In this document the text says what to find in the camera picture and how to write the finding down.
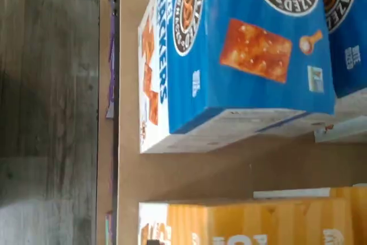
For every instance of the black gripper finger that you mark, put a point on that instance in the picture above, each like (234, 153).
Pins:
(153, 242)

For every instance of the yellow white pretzel crackers box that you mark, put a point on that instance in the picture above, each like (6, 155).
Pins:
(359, 213)
(258, 222)

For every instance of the blue white pretzel crackers box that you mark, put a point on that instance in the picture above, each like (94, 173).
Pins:
(349, 55)
(243, 84)

